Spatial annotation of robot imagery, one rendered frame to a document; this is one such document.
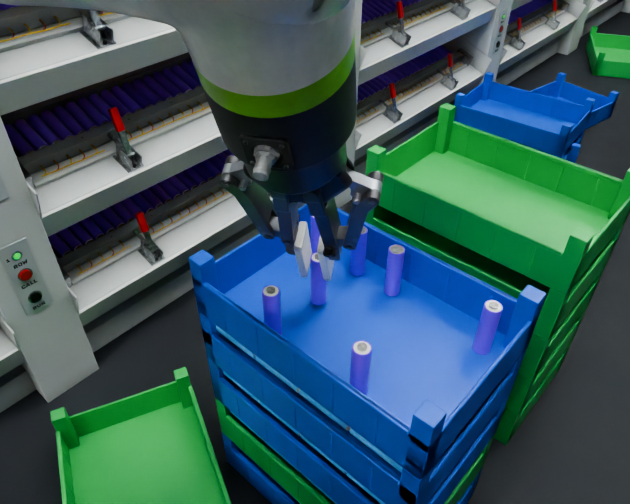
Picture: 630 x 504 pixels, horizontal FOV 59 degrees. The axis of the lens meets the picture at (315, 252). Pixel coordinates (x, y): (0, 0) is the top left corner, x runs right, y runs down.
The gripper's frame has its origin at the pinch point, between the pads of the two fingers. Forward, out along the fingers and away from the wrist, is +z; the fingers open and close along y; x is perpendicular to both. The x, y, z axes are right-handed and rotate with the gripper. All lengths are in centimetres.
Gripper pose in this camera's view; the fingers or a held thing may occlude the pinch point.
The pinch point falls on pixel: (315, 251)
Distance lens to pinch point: 55.4
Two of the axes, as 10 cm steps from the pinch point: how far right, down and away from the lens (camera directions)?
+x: 1.9, -8.9, 4.1
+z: 0.9, 4.4, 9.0
